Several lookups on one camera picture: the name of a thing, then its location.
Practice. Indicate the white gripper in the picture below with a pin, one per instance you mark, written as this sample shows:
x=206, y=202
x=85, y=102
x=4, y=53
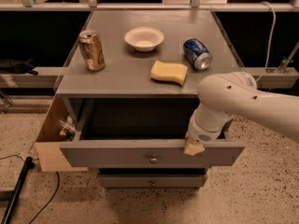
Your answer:
x=199, y=132

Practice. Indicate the grey top drawer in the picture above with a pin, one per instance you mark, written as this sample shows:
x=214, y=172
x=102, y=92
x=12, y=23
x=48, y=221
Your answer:
x=142, y=133

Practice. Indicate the grey drawer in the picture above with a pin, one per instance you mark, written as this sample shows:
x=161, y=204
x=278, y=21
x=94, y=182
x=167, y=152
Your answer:
x=152, y=181
x=142, y=133

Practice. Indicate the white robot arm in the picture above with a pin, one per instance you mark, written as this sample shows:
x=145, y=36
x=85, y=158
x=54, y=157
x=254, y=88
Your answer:
x=223, y=96

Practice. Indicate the grey bottom drawer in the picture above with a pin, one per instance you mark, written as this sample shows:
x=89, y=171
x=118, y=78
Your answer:
x=152, y=181

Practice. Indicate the grey drawer cabinet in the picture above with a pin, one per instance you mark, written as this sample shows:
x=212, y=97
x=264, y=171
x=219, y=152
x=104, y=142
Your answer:
x=127, y=71

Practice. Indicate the yellow sponge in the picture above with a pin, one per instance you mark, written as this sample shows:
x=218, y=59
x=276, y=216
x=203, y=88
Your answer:
x=171, y=72

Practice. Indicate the blue soda can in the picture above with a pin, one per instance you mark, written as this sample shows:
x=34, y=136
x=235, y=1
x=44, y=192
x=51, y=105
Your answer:
x=197, y=54

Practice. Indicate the white bowl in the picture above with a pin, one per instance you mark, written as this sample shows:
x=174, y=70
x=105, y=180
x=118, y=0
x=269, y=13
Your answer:
x=144, y=39

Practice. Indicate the crumpled wrappers in box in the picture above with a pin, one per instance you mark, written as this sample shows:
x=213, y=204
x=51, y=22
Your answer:
x=68, y=128

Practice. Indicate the cardboard box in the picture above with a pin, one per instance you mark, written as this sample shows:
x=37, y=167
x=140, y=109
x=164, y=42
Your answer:
x=49, y=140

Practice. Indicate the gold soda can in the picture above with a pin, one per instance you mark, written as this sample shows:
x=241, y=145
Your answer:
x=91, y=50

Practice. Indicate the black bar on floor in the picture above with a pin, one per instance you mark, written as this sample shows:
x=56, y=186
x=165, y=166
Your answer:
x=12, y=196

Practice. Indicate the black object on shelf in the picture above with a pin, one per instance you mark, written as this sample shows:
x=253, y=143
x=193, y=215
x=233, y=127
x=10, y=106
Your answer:
x=17, y=67

